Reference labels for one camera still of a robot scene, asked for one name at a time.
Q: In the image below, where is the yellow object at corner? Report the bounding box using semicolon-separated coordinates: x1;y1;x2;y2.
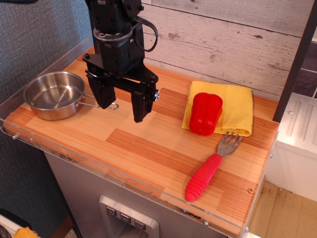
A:
13;227;38;238

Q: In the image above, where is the small steel pot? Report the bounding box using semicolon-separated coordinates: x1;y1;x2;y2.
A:
23;71;119;121

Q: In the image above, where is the red bell pepper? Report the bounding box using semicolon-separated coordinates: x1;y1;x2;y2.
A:
189;92;223;136

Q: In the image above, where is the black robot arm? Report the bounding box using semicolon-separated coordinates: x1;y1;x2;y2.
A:
83;0;159;122

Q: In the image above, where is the dark vertical post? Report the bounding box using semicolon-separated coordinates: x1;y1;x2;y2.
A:
272;0;317;122

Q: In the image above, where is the red handled metal fork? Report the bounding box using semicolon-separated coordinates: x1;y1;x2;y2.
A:
185;132;243;202

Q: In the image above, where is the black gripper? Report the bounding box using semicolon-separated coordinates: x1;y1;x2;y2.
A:
83;41;159;123

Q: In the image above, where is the yellow folded cloth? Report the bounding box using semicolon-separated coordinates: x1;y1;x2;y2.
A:
181;81;253;137

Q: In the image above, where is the grey toy fridge cabinet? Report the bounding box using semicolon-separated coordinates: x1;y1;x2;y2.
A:
45;153;224;238

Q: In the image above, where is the silver dispenser button panel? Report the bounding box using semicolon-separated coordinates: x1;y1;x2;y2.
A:
99;195;160;238

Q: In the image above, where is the clear acrylic table guard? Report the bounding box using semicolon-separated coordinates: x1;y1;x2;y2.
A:
4;38;278;238

